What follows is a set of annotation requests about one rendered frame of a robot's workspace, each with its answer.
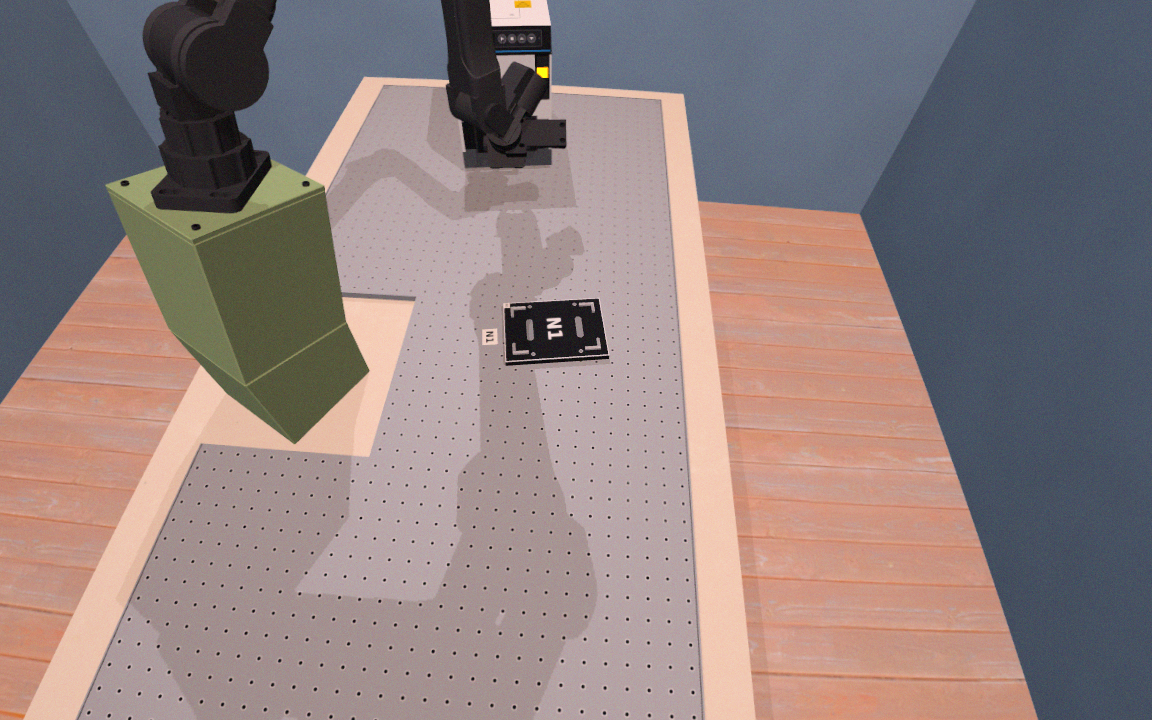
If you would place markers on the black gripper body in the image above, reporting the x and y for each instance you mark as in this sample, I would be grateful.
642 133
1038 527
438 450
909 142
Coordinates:
497 158

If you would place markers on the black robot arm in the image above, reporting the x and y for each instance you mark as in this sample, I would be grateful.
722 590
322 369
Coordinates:
218 58

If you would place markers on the white benchtop heat sealer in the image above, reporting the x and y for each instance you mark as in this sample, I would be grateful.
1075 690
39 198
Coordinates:
521 33

